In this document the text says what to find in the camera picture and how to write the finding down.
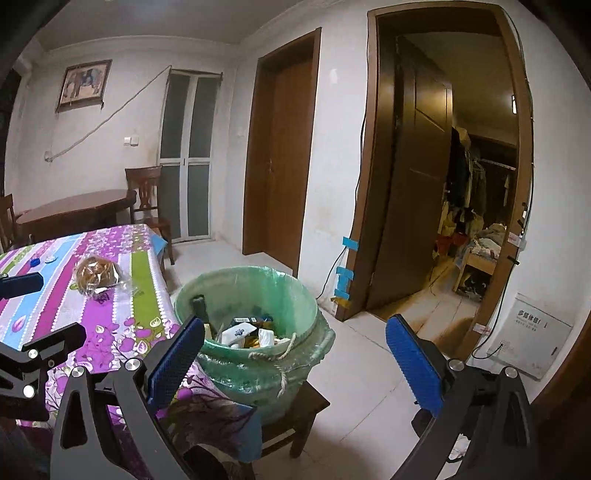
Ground hanging clothes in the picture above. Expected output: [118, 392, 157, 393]
[443, 127, 490, 222]

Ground wooden stool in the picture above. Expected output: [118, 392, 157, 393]
[256, 382, 331, 459]

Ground brown wooden door frame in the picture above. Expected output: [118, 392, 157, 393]
[335, 7, 534, 361]

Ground wooden bed with clothes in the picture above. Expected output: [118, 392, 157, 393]
[455, 224, 514, 296]

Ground white glass double door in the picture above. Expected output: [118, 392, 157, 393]
[157, 69, 225, 243]

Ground dark wooden dining table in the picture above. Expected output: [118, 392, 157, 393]
[16, 189, 138, 243]

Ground black wall cable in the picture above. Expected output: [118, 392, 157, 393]
[321, 41, 370, 298]

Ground dark open wooden door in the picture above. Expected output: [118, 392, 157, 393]
[367, 34, 455, 319]

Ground white wall wire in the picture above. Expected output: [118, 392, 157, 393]
[44, 65, 172, 162]

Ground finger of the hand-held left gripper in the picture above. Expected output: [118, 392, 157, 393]
[0, 323, 88, 400]
[0, 272, 44, 300]

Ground carved back wooden chair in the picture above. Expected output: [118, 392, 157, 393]
[126, 166, 175, 266]

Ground bread in clear plastic bag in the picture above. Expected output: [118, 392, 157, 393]
[74, 256, 139, 298]

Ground plain wooden chair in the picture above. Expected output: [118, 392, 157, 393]
[0, 194, 21, 252]

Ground basket bin with green liner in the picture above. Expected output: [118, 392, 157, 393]
[173, 266, 335, 425]

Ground framed elephant picture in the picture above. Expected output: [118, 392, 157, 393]
[55, 59, 113, 114]

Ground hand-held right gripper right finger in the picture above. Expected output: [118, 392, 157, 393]
[387, 314, 541, 480]

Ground white wall box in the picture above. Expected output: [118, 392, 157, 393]
[501, 292, 573, 381]

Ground closed brown wooden door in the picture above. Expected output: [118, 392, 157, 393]
[242, 28, 322, 278]

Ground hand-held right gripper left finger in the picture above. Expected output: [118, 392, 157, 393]
[50, 316, 206, 480]

